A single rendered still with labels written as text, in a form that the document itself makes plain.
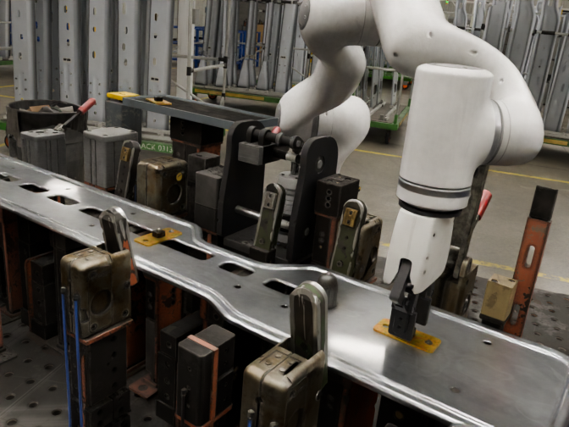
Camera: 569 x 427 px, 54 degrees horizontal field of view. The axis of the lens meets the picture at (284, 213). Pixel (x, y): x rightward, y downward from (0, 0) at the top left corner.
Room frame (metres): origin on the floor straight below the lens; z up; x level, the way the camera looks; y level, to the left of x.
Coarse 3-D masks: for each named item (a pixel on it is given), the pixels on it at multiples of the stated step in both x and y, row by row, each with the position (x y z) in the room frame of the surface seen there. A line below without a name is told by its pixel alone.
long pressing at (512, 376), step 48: (0, 192) 1.05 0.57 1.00; (48, 192) 1.08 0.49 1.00; (96, 192) 1.11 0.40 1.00; (96, 240) 0.87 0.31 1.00; (192, 240) 0.90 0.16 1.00; (192, 288) 0.73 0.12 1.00; (240, 288) 0.73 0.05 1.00; (288, 336) 0.62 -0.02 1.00; (336, 336) 0.62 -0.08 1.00; (384, 336) 0.63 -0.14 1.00; (480, 336) 0.66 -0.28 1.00; (384, 384) 0.54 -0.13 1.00; (432, 384) 0.54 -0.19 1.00; (480, 384) 0.55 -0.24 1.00; (528, 384) 0.56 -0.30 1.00
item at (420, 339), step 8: (384, 320) 0.67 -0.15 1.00; (376, 328) 0.65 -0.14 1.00; (384, 328) 0.65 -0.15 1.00; (416, 328) 0.64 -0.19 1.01; (392, 336) 0.63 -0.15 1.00; (416, 336) 0.64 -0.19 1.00; (424, 336) 0.64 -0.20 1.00; (432, 336) 0.64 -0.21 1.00; (408, 344) 0.62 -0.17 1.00; (416, 344) 0.62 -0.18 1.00; (424, 344) 0.62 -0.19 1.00; (432, 344) 0.62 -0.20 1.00; (432, 352) 0.61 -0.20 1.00
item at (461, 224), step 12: (480, 168) 0.76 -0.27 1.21; (480, 180) 0.76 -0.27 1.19; (480, 192) 0.76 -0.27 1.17; (468, 204) 0.77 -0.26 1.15; (468, 216) 0.75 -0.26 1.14; (456, 228) 0.77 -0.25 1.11; (468, 228) 0.75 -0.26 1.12; (456, 240) 0.76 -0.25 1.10; (468, 240) 0.75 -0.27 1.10; (456, 264) 0.74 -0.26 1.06; (456, 276) 0.74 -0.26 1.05
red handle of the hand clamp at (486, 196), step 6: (486, 192) 0.85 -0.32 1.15; (486, 198) 0.84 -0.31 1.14; (480, 204) 0.83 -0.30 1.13; (486, 204) 0.84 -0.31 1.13; (480, 210) 0.82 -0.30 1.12; (480, 216) 0.82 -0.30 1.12; (474, 228) 0.81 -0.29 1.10; (450, 252) 0.76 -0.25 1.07; (456, 252) 0.76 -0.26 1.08; (450, 258) 0.75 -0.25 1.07; (456, 258) 0.75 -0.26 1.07; (450, 264) 0.75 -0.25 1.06
